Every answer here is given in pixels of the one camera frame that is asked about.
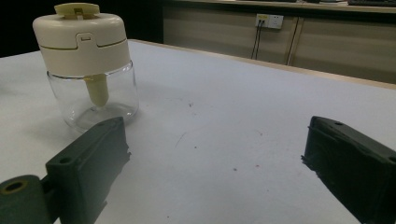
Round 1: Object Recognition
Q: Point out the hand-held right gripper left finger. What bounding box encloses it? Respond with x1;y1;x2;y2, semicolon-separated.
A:
45;116;132;224

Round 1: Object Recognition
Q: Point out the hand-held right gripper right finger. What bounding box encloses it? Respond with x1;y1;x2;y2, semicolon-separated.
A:
301;116;396;224

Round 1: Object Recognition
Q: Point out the clear glass jar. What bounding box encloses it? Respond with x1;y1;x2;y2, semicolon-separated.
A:
46;60;140;133

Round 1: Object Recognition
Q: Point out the pale yellow jar spoon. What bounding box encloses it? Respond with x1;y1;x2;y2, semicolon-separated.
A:
53;2;110;108

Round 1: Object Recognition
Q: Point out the white table mat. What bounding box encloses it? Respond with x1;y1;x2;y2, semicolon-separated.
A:
0;39;396;224

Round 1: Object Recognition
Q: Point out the dark keyboard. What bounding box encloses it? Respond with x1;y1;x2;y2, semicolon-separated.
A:
346;0;396;7

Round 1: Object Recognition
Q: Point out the beige wall cabinet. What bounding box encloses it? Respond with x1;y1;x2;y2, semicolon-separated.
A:
163;5;396;85

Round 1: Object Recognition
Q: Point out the black power cable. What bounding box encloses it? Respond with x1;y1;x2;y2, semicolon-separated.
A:
255;21;265;61
250;20;262;60

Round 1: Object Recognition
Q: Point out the white wall socket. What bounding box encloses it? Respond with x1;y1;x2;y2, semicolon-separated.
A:
255;13;285;30

